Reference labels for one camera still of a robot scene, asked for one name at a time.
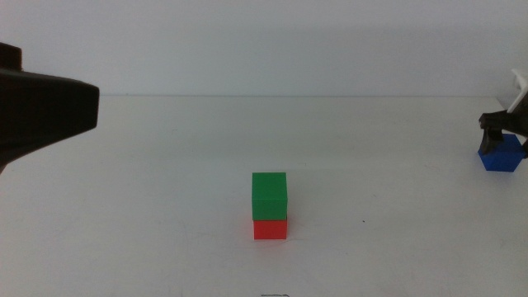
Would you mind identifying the red cube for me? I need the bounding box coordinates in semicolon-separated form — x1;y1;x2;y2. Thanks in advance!
252;219;289;241

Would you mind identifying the green cube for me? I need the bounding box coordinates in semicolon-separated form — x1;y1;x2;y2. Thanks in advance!
251;172;288;221

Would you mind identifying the blue cube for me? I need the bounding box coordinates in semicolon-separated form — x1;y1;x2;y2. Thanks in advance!
477;133;527;173

